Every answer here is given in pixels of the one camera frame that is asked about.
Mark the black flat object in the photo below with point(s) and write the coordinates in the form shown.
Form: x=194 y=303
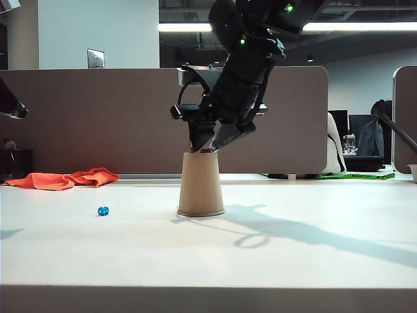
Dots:
x=278 y=176

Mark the black zip pouch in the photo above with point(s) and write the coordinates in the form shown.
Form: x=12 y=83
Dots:
x=363 y=163

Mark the clear water bottle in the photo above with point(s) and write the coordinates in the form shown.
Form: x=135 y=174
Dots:
x=350 y=145

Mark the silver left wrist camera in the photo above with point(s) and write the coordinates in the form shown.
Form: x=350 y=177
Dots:
x=8 y=6

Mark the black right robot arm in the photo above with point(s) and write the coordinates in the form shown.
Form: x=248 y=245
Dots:
x=247 y=71

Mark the black slanted pole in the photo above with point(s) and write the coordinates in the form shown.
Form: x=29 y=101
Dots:
x=400 y=133

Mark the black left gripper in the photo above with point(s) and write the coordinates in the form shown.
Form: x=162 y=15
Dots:
x=11 y=106

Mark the black computer monitor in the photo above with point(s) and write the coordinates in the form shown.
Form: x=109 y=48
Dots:
x=340 y=120
x=358 y=122

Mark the purple die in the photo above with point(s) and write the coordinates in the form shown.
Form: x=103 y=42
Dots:
x=206 y=151

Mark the blue die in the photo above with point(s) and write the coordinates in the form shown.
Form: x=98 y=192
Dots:
x=103 y=211

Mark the brown paper cup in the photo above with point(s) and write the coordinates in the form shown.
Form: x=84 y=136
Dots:
x=200 y=186

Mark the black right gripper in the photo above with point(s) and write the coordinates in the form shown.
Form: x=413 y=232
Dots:
x=211 y=112

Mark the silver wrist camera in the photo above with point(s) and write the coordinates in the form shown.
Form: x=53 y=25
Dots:
x=8 y=6
x=192 y=76

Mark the small ceiling spot lamp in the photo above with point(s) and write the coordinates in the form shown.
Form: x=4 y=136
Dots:
x=310 y=59

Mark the silver wall plate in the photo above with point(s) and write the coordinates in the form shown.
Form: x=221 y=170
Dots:
x=95 y=58

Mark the orange cloth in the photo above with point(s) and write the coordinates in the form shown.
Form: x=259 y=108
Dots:
x=49 y=181

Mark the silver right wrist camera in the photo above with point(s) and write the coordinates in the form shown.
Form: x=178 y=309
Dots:
x=192 y=76

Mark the large brown partition panel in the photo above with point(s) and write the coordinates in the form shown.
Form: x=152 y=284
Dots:
x=97 y=114

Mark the grey jacket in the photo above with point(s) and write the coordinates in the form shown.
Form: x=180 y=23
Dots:
x=369 y=140

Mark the small white cup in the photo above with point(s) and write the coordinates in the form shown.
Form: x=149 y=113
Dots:
x=413 y=172

